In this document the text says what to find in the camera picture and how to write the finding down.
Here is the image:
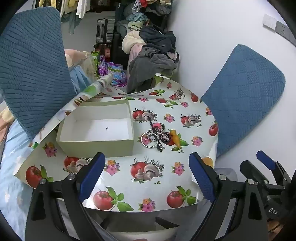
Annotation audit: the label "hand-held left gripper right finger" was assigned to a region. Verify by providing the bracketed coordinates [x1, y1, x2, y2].
[188, 152, 274, 241]

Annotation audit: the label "peach cloth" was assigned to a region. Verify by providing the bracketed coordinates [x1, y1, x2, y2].
[64, 49, 93, 70]

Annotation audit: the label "pile of clothes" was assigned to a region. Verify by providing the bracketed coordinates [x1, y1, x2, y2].
[116, 0, 179, 93]

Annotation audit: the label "yellow bird pendant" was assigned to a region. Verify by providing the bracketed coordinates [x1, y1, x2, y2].
[168, 129, 184, 148]

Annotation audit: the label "white wall switch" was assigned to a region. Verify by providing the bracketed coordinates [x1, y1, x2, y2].
[262, 14, 277, 30]

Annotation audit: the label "green cardboard box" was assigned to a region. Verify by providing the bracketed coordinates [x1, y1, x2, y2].
[56, 100, 135, 158]

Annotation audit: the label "light blue cloth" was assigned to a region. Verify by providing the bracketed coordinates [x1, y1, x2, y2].
[69, 66, 93, 94]

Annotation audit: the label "dark red suitcase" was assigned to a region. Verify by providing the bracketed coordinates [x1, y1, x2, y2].
[94, 43, 112, 62]

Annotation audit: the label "red black bead bracelet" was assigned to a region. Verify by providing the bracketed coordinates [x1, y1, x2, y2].
[159, 133, 173, 145]

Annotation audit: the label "silver ring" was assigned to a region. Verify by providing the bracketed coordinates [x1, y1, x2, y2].
[141, 132, 158, 148]

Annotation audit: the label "silver bead chain necklace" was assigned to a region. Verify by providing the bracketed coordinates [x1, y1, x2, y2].
[148, 117, 165, 153]

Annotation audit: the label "grey suitcase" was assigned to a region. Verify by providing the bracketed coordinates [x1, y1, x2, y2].
[95, 19, 115, 44]

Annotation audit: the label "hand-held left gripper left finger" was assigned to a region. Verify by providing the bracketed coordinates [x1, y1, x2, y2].
[25, 152, 106, 241]

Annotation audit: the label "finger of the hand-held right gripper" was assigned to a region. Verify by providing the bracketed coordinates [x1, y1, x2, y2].
[256, 150, 293, 186]
[240, 160, 287, 219]

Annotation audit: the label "purple floral cloth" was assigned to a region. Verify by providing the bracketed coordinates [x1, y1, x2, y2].
[97, 54, 127, 87]

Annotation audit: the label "vegetable print tablecloth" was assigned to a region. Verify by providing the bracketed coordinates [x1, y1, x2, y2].
[14, 73, 219, 212]

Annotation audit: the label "hanging clothes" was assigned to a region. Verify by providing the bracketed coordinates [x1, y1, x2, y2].
[32, 0, 93, 35]

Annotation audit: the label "light blue bedsheet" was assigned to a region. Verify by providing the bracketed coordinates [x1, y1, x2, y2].
[0, 118, 35, 241]

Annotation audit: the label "grey power strip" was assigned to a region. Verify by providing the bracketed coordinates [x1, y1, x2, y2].
[275, 20, 296, 47]

